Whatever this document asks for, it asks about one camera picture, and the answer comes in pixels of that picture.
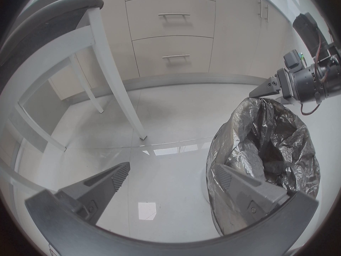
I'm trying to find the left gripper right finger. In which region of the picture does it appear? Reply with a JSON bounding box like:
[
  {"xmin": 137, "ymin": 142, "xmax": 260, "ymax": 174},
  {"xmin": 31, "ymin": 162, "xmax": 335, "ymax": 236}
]
[{"xmin": 215, "ymin": 164, "xmax": 289, "ymax": 215}]

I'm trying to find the black plastic bag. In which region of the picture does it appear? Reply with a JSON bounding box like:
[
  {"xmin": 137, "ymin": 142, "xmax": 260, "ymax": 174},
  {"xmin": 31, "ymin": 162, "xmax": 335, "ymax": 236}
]
[{"xmin": 206, "ymin": 97, "xmax": 321, "ymax": 236}]

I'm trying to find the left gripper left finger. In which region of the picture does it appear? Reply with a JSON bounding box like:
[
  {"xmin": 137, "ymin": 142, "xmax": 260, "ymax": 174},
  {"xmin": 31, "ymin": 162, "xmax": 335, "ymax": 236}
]
[{"xmin": 55, "ymin": 162, "xmax": 131, "ymax": 221}]

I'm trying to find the grey padded white chair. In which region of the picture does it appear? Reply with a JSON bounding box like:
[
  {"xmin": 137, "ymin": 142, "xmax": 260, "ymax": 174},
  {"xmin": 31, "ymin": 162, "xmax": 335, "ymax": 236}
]
[{"xmin": 0, "ymin": 0, "xmax": 148, "ymax": 194}]

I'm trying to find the beige cabinet with drawers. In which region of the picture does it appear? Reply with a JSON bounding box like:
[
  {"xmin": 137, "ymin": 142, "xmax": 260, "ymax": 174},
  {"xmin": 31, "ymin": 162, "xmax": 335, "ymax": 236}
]
[{"xmin": 48, "ymin": 0, "xmax": 297, "ymax": 102}]

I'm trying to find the white trash bin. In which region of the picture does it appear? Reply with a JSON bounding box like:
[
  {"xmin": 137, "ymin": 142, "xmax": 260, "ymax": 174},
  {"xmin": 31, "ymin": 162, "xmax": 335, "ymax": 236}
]
[{"xmin": 200, "ymin": 167, "xmax": 223, "ymax": 235}]

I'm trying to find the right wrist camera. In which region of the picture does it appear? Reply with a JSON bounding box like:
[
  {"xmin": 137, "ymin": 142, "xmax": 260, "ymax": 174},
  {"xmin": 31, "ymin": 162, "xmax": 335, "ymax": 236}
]
[{"xmin": 283, "ymin": 50, "xmax": 306, "ymax": 73}]

